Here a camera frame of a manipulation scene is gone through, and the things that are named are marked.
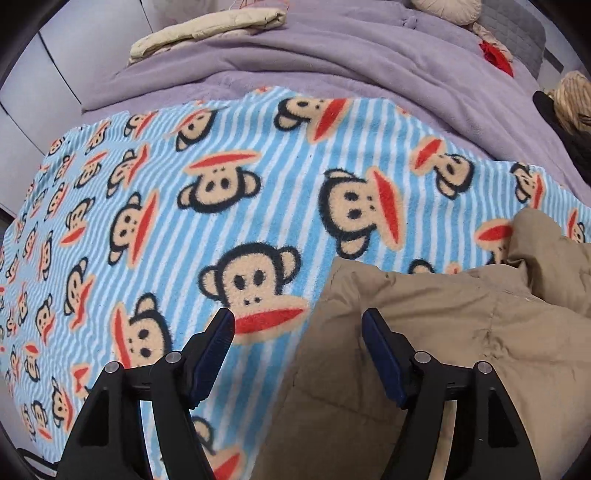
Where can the white wardrobe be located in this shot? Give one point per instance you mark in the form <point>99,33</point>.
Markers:
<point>55,83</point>

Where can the beige striped garment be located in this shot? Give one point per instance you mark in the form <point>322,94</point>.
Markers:
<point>575,94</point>

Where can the cream folded jacket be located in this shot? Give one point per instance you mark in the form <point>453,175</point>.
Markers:
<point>207,32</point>

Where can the monkey print striped blanket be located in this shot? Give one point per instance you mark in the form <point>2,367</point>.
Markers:
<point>277,184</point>

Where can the red cloth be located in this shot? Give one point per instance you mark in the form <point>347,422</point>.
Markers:
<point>496,57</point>

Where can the khaki puffer jacket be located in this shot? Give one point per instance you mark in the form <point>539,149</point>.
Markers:
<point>461,350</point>

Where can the grey quilted headboard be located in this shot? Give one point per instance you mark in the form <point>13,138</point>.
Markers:
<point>517,32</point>

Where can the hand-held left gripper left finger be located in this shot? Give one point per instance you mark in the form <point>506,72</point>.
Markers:
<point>210,364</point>

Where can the black clothes pile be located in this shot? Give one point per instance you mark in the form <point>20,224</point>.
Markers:
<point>570,138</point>

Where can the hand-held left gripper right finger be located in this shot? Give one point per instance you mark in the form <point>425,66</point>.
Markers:
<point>388,364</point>

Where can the purple duvet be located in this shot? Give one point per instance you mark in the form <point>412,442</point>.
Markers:
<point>323,55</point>

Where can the pinkish beige cloth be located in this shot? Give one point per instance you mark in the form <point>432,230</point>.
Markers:
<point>489,36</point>

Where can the round beige cushion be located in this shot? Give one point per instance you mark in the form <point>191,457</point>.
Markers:
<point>445,10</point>

